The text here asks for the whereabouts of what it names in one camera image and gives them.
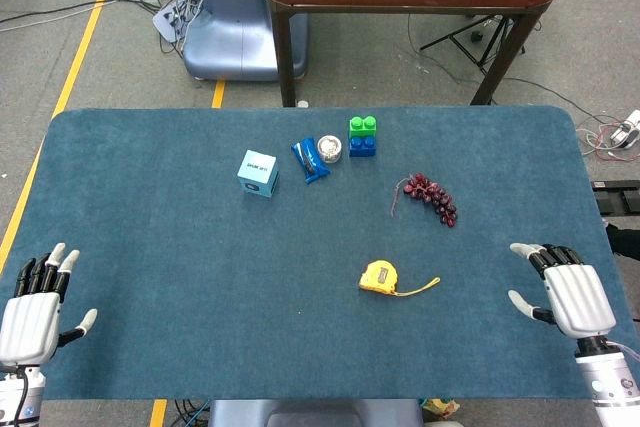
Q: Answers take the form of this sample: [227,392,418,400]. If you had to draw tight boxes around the light blue cube box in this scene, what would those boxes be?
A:
[236,149,280,199]

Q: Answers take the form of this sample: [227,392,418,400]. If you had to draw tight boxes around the round silver tin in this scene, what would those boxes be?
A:
[316,134,344,164]

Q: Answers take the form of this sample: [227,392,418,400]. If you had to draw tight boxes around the grey blue robot torso base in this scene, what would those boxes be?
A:
[207,399,426,427]

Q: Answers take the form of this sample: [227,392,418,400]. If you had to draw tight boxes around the blue table mat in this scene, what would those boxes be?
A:
[0,105,634,402]

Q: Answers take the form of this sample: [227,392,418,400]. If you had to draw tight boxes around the white power strip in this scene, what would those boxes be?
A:
[152,0,194,43]

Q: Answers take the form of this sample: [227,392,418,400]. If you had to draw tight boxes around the yellow printed bag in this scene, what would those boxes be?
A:
[423,398,459,419]

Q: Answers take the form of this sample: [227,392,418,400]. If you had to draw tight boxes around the yellow tape measure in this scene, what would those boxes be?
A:
[358,259,442,297]

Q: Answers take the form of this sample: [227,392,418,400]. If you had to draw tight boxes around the blue snack packet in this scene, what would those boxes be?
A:
[290,136,331,185]

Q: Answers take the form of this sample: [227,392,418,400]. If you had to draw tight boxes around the blue toy brick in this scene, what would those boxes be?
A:
[348,134,379,158]

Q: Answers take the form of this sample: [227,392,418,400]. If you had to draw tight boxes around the black foot pedal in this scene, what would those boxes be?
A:
[592,179,640,216]

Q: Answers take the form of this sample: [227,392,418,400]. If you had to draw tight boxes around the purple grape bunch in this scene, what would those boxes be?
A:
[389,172,459,229]

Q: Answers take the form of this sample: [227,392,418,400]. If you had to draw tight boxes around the green toy brick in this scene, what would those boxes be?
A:
[348,115,379,140]

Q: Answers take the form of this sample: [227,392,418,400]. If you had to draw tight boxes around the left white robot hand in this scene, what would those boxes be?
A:
[0,241,99,368]

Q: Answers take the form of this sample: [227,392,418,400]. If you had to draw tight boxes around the red thin cables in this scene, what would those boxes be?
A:
[575,115,640,164]

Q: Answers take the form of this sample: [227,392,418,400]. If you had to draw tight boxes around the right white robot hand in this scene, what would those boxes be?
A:
[507,241,619,342]

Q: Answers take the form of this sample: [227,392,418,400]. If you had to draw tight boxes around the white power adapter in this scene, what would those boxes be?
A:
[609,109,640,151]

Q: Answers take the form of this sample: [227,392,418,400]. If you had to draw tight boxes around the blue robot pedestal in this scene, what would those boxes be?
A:
[182,0,309,82]

